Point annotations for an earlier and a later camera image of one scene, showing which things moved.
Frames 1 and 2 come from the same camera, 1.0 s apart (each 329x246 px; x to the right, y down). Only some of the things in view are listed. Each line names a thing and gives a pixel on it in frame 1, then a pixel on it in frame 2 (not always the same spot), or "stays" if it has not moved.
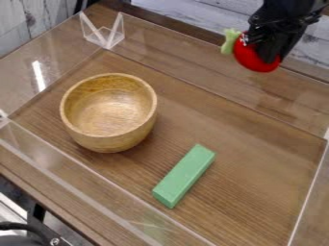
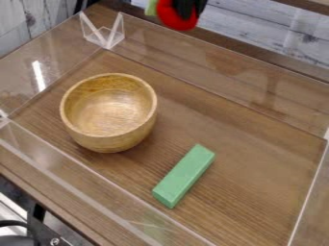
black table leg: [39, 212] stays
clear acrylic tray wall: [85, 194] stays
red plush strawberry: [246, 52] -> [171, 17]
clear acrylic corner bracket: [105, 36] stays
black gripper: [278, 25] -> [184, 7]
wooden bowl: [109, 110] stays
